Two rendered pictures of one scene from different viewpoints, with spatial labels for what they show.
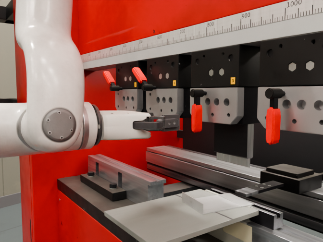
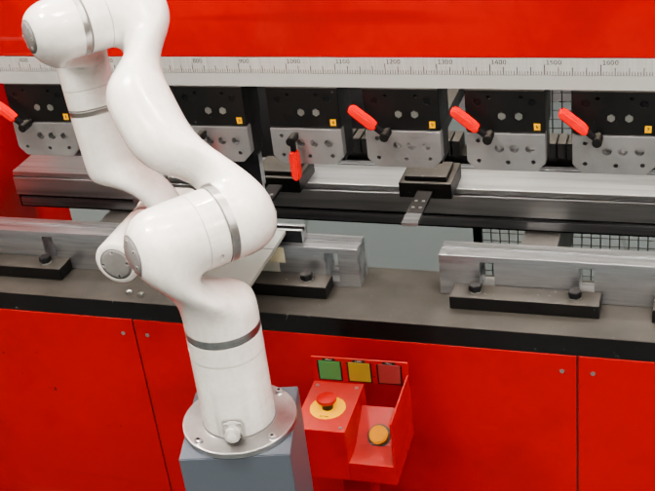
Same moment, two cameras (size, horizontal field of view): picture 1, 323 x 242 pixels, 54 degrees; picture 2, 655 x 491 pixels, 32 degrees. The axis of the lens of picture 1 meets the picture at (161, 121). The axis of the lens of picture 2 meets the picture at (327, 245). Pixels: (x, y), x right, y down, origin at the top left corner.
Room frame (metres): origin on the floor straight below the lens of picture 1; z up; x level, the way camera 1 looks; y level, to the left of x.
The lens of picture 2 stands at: (-1.20, 0.94, 2.16)
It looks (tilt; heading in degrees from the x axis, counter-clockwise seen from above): 29 degrees down; 326
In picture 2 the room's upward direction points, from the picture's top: 7 degrees counter-clockwise
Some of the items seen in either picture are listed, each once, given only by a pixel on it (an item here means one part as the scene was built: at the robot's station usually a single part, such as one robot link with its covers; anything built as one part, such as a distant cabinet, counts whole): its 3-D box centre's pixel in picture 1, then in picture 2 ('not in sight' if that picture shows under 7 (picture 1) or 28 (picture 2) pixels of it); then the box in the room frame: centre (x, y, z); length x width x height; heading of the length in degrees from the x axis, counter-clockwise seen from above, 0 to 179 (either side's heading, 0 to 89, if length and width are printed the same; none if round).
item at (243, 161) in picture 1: (232, 142); (241, 171); (0.71, -0.16, 1.13); 0.10 x 0.02 x 0.10; 35
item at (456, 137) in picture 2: not in sight; (386, 141); (0.78, -0.61, 1.02); 0.37 x 0.06 x 0.04; 35
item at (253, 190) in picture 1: (273, 181); (272, 186); (0.81, -0.30, 1.01); 0.26 x 0.12 x 0.05; 125
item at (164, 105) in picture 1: (172, 87); not in sight; (0.90, -0.03, 1.26); 0.15 x 0.09 x 0.17; 35
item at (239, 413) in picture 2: not in sight; (232, 376); (0.15, 0.24, 1.09); 0.19 x 0.19 x 0.18
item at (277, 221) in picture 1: (239, 206); (260, 231); (0.69, -0.18, 0.99); 0.20 x 0.03 x 0.03; 35
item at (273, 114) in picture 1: (275, 116); (295, 156); (0.55, -0.20, 1.20); 0.04 x 0.02 x 0.10; 125
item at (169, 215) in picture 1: (181, 212); (224, 261); (0.63, -0.04, 1.00); 0.26 x 0.18 x 0.01; 125
